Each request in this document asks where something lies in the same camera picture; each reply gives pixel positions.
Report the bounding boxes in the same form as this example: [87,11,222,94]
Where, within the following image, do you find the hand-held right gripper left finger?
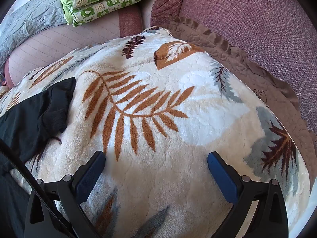
[24,151,107,238]

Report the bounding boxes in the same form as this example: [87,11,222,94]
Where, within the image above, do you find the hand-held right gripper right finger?
[207,151,289,238]

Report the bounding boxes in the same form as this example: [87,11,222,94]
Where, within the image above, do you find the black pants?
[0,77,76,164]

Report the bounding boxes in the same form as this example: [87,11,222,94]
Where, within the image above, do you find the leaf print fleece blanket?
[0,27,311,238]

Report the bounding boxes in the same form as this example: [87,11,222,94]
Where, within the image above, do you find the brown ruffled quilt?
[158,13,317,169]

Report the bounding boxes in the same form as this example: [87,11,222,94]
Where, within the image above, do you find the grey quilted bedspread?
[0,0,68,67]

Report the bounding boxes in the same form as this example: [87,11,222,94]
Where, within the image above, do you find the green patterned quilt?
[57,0,166,27]

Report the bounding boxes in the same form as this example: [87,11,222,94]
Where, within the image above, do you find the maroon and pink sofa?
[4,0,317,139]

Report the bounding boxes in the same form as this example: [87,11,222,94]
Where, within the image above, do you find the black cable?
[0,137,73,238]

